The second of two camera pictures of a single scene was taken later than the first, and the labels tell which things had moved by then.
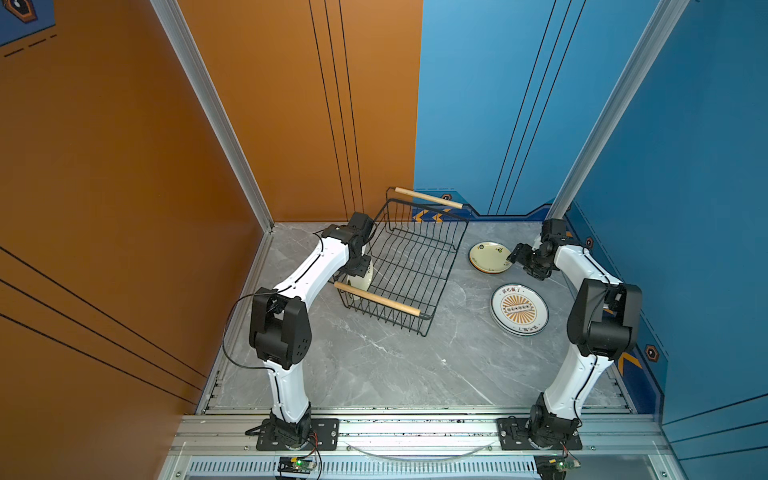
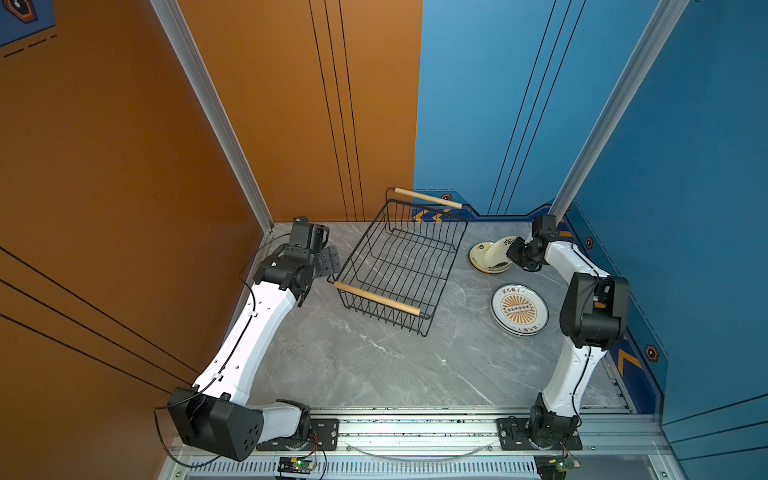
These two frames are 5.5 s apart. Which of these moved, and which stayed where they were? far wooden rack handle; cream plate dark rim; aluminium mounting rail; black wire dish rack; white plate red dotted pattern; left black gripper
Moved: left black gripper; cream plate dark rim
Stayed: white plate red dotted pattern; far wooden rack handle; aluminium mounting rail; black wire dish rack
